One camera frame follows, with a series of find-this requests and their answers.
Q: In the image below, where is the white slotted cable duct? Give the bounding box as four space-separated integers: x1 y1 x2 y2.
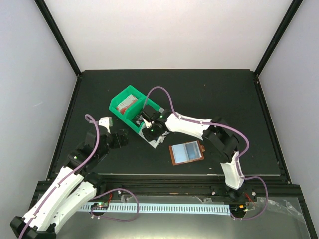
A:
78 202 231 216

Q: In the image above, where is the purple cable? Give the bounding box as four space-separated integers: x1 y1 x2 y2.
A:
144 86 269 221
18 114 140 239

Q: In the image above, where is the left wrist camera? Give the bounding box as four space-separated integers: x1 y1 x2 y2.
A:
98 117 113 133

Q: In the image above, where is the black frame post left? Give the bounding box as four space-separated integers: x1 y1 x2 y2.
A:
34 0 82 77

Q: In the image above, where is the brown leather card holder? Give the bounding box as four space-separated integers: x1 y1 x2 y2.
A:
169 140 205 166

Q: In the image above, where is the black frame post right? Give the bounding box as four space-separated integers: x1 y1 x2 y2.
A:
254 0 303 77

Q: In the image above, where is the white storage bin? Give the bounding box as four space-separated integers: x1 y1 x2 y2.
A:
141 105 171 148

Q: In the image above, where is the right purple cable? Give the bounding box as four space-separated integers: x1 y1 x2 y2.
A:
144 86 269 221

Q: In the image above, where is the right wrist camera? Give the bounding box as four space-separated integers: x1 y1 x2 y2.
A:
142 117 153 128

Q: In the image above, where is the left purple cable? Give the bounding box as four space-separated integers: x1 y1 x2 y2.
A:
18 114 140 239

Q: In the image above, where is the green double storage bin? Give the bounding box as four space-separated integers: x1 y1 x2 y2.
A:
108 84 162 134

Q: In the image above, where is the red white cards stack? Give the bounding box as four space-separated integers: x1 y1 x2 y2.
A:
116 94 138 114

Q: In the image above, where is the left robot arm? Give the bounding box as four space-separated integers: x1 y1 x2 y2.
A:
10 118 128 239

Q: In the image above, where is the black cards stack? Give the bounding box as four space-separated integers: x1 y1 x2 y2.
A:
132 114 144 127

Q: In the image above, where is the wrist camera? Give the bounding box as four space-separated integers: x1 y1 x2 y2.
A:
98 117 113 133
142 117 153 128

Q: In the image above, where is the black frame post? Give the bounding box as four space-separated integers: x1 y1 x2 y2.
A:
34 0 82 77
254 0 303 77

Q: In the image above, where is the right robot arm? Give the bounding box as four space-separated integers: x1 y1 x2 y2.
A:
141 110 249 201

